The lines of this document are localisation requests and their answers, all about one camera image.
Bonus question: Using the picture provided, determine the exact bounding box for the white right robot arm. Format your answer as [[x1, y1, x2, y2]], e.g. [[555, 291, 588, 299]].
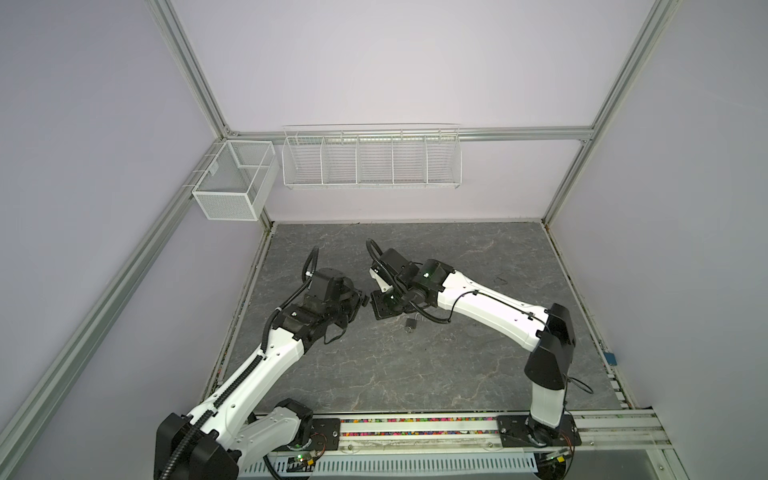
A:
[[366, 239, 581, 448]]

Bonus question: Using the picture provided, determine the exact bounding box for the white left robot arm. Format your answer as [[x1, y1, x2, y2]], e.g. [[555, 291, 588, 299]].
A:
[[153, 248, 368, 479]]

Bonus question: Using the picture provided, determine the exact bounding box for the white mesh box basket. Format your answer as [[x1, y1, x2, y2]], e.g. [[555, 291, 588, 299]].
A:
[[192, 140, 279, 221]]

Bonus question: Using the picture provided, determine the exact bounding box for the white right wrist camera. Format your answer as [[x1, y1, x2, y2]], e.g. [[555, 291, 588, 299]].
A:
[[369, 268, 391, 293]]

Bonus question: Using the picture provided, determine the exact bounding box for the long white wire basket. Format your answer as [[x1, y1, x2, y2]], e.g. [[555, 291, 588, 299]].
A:
[[282, 123, 463, 189]]

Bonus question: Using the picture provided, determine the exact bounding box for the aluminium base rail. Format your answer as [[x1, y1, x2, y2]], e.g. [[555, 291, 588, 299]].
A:
[[241, 410, 687, 479]]

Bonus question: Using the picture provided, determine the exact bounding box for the aluminium frame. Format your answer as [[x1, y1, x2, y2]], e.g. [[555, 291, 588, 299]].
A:
[[1, 1, 680, 479]]

